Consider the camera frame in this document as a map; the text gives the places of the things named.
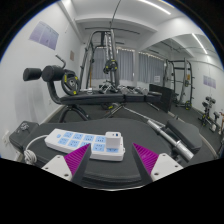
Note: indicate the ceiling light tube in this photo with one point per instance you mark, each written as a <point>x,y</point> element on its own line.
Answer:
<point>199,43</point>
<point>155,6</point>

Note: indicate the large purple wall poster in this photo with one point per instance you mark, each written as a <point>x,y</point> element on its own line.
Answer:
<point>43,35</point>

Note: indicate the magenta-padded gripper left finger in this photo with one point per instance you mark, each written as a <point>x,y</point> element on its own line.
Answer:
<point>58,166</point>

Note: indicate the small black pad with knob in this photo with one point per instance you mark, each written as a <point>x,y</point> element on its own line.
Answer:
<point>20,133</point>

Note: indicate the white wall socket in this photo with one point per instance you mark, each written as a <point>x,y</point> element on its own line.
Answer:
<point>6,137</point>

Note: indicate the black yellow weight plate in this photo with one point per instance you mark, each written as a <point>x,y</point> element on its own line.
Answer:
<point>65,83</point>
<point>107,66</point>

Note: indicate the white charger block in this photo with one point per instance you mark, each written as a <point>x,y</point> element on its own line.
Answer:
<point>112,141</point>

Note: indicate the black exercise machine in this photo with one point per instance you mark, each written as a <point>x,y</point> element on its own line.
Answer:
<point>208,110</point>

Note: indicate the black squat rack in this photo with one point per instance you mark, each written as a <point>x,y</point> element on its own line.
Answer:
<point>185,83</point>

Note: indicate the black padded seat cushion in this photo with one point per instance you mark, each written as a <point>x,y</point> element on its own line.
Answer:
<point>185,133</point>

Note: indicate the silver barbell bar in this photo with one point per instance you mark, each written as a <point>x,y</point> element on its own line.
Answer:
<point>166,135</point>

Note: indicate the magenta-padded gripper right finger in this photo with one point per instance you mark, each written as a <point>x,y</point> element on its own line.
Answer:
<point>163,165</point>

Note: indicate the grey window curtain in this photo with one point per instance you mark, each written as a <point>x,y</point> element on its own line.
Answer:
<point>125,63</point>
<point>148,68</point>

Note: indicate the black box cabinet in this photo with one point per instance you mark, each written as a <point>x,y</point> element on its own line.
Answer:
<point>160,96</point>

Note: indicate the white paper sign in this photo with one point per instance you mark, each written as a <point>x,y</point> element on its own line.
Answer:
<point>157,79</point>

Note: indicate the black weight bench with rollers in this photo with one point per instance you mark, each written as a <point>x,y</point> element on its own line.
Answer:
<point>93,98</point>

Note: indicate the group of dumbbells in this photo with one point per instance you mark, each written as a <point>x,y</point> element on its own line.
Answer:
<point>125,89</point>

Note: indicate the small brown wall sign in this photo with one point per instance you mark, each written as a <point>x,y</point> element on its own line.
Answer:
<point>71,55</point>

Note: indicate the white power strip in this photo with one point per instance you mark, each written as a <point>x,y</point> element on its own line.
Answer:
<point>76,136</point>

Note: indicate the small purple wall poster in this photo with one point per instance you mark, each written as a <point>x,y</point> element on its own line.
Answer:
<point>209,81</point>

